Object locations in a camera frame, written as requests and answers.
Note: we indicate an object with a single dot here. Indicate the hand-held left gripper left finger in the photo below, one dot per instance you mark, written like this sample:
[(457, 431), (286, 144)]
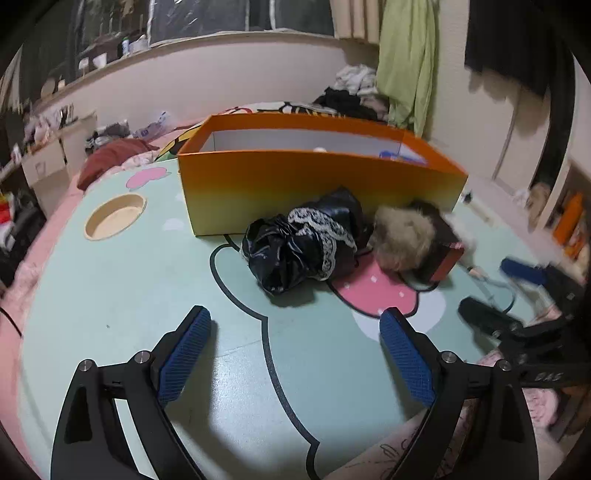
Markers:
[(184, 355)]

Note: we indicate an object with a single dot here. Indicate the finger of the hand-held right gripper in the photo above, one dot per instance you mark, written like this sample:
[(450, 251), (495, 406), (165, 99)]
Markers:
[(524, 272), (485, 316)]

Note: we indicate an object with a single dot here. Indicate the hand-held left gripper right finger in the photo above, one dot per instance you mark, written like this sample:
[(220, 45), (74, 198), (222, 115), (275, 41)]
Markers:
[(406, 357)]

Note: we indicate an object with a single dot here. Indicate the beige furry pompom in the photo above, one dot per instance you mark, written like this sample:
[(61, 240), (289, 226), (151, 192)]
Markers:
[(401, 240)]

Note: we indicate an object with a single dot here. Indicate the orange cardboard box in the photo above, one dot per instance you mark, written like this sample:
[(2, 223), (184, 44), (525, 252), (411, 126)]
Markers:
[(300, 194)]

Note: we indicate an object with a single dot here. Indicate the mint green printed desktop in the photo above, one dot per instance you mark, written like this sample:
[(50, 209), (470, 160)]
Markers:
[(138, 286)]

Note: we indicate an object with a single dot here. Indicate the short wooden stick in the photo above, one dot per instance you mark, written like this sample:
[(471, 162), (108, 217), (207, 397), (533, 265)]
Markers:
[(484, 216)]

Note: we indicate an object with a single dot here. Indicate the orange bottle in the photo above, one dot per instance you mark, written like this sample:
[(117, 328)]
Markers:
[(569, 219)]

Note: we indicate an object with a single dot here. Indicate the dark box with red edge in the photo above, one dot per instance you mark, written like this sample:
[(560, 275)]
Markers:
[(443, 258)]

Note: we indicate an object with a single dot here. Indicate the small metal clip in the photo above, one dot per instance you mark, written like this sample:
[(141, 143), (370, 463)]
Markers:
[(469, 197)]

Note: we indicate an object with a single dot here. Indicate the white shelf unit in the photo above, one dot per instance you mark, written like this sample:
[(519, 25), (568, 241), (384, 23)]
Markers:
[(561, 184)]

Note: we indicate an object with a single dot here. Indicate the pink bedding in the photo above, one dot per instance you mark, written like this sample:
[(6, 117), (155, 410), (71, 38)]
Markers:
[(461, 443)]

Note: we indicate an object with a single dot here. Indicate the white louvered closet door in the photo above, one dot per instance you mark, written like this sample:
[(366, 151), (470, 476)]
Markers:
[(508, 138)]

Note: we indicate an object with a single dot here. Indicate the black shiny lace-trimmed cloth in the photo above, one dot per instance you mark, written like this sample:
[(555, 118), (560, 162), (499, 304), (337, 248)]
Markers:
[(295, 249)]

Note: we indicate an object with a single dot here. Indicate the blue packet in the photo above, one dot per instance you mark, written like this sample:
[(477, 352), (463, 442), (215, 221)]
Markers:
[(401, 157)]

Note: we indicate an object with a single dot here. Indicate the heap of dark clothes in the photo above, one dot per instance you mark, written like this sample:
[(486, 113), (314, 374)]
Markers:
[(21, 240)]

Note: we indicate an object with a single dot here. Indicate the dark red pillow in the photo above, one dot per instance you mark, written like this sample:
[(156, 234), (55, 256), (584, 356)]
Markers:
[(111, 159)]

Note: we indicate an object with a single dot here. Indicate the black hanging garment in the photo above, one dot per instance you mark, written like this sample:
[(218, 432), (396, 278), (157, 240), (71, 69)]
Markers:
[(508, 41)]

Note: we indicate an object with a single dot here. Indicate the striped clothes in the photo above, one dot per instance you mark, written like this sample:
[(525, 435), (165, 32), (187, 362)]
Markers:
[(108, 136)]

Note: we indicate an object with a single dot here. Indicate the clear plastic bag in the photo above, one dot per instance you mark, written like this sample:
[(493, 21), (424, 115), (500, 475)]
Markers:
[(152, 124)]

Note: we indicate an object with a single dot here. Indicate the white nightstand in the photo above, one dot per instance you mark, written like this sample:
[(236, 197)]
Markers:
[(51, 157)]

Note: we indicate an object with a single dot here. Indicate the green hanging garment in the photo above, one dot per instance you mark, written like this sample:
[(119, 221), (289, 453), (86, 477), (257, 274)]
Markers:
[(406, 60)]

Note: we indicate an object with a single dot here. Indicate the pile of black clothes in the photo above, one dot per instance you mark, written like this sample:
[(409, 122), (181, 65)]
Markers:
[(346, 104)]

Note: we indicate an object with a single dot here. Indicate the pile of white clothes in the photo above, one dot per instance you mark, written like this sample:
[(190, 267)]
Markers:
[(355, 78)]

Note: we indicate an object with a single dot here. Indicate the beige curtain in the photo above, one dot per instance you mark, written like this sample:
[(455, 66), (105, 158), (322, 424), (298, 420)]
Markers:
[(355, 18)]

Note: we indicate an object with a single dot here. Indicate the white cup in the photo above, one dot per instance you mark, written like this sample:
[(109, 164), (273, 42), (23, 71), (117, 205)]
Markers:
[(99, 61)]

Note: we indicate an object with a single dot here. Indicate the dark window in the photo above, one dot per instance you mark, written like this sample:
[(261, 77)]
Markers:
[(207, 16)]

